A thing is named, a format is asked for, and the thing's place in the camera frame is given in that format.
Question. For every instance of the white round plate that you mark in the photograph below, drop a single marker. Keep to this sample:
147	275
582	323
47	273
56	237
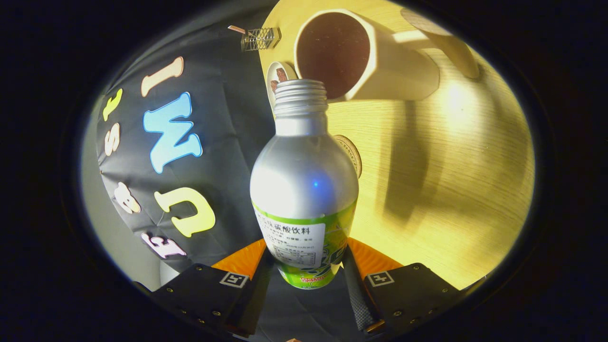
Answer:
270	71

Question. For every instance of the brown sausage piece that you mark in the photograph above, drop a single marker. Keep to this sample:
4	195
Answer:
281	75
274	86

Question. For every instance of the silver green juice bottle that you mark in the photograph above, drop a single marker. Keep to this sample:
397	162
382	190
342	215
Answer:
304	180

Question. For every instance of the round cork coaster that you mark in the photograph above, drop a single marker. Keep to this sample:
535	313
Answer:
355	154

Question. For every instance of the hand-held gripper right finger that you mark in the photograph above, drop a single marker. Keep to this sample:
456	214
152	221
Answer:
357	299

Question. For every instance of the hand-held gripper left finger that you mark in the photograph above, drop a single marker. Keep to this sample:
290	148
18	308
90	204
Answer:
256	299

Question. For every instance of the black backdrop cloth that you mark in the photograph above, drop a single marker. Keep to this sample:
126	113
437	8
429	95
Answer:
223	142

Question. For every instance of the wooden table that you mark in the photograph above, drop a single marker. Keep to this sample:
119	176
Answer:
451	190

